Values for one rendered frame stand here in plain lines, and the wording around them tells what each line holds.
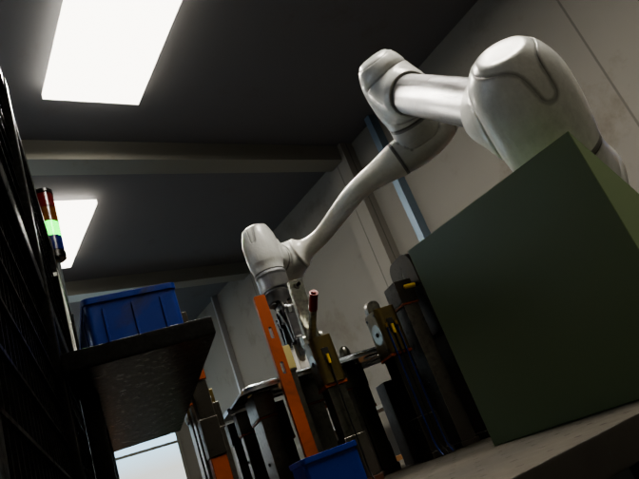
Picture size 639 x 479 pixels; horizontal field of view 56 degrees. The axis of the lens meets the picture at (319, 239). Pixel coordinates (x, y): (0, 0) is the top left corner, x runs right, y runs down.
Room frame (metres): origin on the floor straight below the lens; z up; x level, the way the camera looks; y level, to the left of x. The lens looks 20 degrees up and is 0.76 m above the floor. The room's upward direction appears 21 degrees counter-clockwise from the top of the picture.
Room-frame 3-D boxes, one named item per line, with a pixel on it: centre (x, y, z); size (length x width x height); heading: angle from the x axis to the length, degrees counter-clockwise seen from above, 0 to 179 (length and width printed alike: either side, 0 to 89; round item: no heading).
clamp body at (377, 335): (1.49, -0.08, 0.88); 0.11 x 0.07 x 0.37; 24
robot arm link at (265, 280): (1.61, 0.17, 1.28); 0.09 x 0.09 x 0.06
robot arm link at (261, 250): (1.62, 0.17, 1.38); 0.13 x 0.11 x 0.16; 167
